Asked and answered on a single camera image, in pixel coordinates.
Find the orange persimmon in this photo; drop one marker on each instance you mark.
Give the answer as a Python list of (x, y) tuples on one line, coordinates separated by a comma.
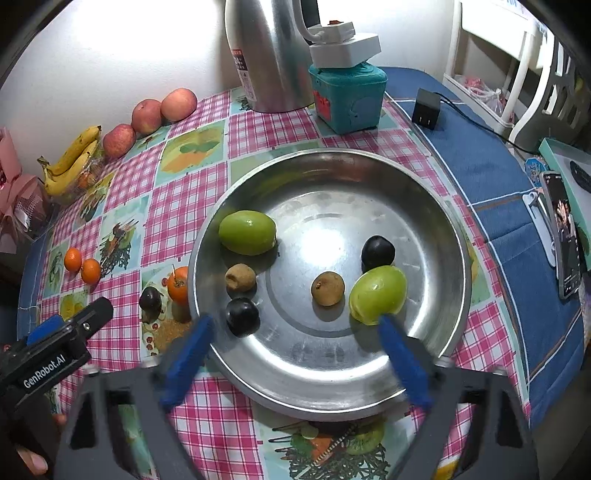
[(178, 286)]

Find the blue cloth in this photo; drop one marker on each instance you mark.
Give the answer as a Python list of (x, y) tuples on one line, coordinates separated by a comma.
[(485, 184)]

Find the black power adapter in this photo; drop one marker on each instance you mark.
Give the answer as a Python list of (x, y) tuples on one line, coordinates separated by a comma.
[(425, 110)]

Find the small orange mandarin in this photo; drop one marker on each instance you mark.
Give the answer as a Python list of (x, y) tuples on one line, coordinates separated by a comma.
[(72, 259), (91, 271)]

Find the white shelf rack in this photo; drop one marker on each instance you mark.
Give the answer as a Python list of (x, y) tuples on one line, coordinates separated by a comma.
[(489, 27)]

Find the white chair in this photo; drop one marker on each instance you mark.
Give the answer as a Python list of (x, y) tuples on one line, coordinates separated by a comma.
[(545, 92)]

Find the dark purple passion fruit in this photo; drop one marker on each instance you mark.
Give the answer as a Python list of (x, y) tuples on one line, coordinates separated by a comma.
[(377, 253), (242, 317), (150, 302)]

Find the pink gift bag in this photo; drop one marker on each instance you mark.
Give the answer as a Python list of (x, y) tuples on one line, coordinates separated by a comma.
[(18, 194)]

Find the black oval device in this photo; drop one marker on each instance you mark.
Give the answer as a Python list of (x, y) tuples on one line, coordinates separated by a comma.
[(581, 177)]

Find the brown longan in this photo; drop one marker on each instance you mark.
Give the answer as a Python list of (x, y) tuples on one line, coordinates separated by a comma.
[(240, 278), (328, 289)]

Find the smartphone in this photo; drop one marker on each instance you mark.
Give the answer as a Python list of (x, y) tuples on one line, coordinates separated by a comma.
[(561, 240)]

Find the red apple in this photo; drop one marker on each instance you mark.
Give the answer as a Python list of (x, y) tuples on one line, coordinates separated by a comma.
[(119, 141), (147, 116), (178, 104)]

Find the teal cardboard box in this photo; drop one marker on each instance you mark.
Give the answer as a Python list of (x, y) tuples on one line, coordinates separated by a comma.
[(582, 217)]

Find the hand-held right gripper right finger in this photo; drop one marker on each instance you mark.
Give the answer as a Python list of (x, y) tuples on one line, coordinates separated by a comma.
[(406, 364)]

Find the plastic bag with red contents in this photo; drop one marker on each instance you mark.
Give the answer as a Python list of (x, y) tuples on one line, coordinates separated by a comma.
[(480, 94)]

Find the white charger block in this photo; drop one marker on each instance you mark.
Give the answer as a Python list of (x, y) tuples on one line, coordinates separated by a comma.
[(346, 50)]

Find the stainless steel basin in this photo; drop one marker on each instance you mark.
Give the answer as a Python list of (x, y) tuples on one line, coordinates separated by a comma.
[(304, 217)]

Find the pink checkered tablecloth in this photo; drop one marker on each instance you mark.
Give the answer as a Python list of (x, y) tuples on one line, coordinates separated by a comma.
[(184, 203)]

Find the yellow banana bunch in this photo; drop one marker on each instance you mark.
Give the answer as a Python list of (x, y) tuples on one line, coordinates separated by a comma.
[(69, 159)]

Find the stainless steel thermos jug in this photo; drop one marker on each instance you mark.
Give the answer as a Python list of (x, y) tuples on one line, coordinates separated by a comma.
[(268, 50)]

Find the white phone stand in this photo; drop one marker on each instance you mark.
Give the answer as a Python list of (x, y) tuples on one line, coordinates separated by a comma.
[(538, 221)]

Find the person's left hand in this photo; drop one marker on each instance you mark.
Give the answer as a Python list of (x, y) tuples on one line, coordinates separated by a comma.
[(32, 461)]

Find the teal toy box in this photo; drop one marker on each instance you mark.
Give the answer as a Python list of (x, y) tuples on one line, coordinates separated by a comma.
[(348, 99)]

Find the round blue coaster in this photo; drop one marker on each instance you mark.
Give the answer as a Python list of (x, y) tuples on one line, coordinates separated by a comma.
[(536, 170)]

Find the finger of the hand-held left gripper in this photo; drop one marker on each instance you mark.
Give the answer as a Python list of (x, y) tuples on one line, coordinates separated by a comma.
[(94, 316), (44, 330)]

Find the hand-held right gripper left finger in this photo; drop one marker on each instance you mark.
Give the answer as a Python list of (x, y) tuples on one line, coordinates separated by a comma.
[(187, 360)]

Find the clear plastic fruit pack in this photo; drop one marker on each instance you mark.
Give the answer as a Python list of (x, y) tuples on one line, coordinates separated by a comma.
[(90, 180)]

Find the green jujube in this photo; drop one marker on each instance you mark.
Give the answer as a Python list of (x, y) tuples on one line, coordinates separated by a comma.
[(247, 232), (378, 295)]

